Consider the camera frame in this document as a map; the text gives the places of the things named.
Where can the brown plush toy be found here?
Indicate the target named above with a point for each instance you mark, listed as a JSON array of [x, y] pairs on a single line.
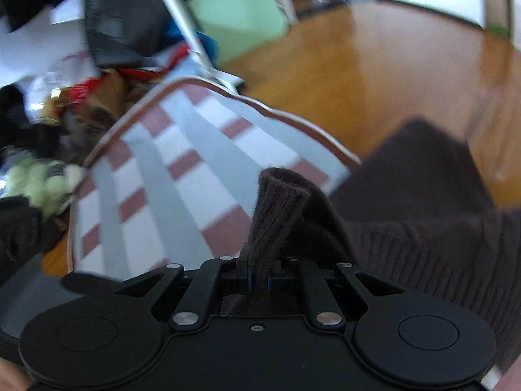
[[83, 113]]

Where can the dark brown knit sweater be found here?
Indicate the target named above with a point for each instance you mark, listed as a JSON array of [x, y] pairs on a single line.
[[416, 212]]

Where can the striped grey red white rug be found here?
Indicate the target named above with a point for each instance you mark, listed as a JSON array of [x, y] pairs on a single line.
[[175, 179]]

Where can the pile of colourful clothes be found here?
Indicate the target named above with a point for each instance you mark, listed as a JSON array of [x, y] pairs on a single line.
[[37, 33]]

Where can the black mesh bag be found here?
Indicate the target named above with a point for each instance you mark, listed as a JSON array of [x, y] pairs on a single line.
[[127, 33]]

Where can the green plush toy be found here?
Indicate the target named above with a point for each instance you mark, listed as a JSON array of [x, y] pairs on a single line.
[[48, 185]]

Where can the white metal rack pole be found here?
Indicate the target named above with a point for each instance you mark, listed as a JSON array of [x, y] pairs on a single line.
[[196, 49]]

